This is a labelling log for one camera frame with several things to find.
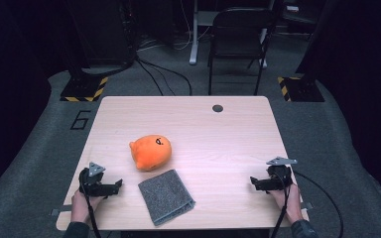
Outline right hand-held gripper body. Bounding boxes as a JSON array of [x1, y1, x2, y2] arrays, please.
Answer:
[[266, 156, 298, 191]]

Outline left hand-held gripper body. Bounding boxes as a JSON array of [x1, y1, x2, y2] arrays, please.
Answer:
[[78, 162, 109, 198]]

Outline orange plush toy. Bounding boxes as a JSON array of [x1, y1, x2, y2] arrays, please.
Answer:
[[128, 134, 173, 173]]

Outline grey towel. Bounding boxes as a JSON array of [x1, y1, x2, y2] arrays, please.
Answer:
[[137, 169, 196, 227]]

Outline person's left hand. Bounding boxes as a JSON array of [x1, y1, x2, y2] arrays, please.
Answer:
[[70, 189, 104, 224]]

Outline person's right hand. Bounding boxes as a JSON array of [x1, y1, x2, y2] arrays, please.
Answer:
[[269, 182, 305, 224]]

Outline black yellow-striped stand base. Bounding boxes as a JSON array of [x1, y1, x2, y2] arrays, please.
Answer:
[[60, 76, 109, 103], [277, 76, 325, 103]]

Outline dark curtain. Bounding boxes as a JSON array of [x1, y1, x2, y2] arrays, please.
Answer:
[[0, 0, 54, 203], [296, 0, 381, 221]]

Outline black folding chair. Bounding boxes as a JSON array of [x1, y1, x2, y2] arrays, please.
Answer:
[[207, 7, 276, 97]]

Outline black cabinet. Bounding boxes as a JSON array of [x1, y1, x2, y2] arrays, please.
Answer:
[[64, 0, 137, 68]]

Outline white desk leg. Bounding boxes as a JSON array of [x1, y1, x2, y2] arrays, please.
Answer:
[[189, 0, 200, 65]]

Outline left hand-held gripper cable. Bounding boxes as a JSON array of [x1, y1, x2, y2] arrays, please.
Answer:
[[80, 173, 102, 238]]

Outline hand-held gripper cable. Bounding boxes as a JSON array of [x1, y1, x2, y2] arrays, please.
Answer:
[[270, 170, 294, 238], [80, 173, 102, 238]]

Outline right hand-held gripper cable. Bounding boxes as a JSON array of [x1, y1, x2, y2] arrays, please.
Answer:
[[270, 170, 294, 238]]

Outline black floor cable loop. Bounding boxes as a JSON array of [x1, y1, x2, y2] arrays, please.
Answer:
[[292, 170, 345, 238]]

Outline thin black floor cable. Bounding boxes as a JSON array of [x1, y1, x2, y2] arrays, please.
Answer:
[[137, 59, 165, 97]]

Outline thick black floor cable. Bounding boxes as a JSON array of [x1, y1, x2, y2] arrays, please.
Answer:
[[136, 58, 193, 97]]

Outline white cable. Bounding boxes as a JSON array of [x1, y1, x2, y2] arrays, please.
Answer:
[[138, 23, 212, 53]]

